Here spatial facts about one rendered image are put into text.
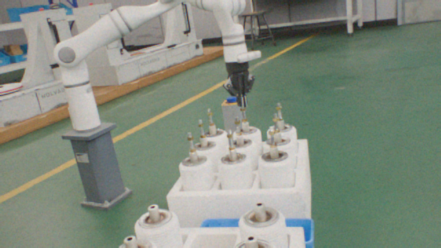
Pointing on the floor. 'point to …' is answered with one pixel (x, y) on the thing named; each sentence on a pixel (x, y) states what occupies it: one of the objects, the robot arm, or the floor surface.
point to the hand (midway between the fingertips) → (242, 101)
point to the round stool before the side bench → (258, 27)
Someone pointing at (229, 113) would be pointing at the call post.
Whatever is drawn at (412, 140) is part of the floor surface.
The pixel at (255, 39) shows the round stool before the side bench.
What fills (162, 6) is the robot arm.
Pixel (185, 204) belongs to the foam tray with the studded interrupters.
